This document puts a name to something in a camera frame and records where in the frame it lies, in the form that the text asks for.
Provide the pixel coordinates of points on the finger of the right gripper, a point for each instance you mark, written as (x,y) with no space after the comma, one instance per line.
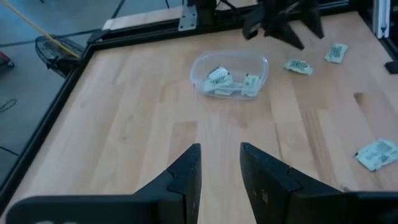
(287,37)
(314,21)

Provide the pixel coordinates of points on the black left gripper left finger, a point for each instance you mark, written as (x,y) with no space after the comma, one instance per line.
(183,193)

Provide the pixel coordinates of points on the silver aluminium extrusion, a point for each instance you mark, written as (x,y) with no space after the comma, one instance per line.
(382,18)

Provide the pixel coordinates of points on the black floor fan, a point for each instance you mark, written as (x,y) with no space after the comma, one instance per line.
(53,54)

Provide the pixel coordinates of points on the clear plastic bin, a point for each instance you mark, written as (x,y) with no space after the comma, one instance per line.
(231,60)

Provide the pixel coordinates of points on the grey metal frame bracket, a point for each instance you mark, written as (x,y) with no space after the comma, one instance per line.
(188,17)

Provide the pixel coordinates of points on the black frame post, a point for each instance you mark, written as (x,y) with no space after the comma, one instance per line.
(206,12)

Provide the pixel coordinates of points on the red black floor object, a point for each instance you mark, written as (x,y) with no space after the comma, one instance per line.
(4,59)

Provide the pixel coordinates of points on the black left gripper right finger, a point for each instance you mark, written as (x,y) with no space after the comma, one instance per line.
(273,199)

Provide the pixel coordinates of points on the small black block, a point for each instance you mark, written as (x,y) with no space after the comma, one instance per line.
(392,67)

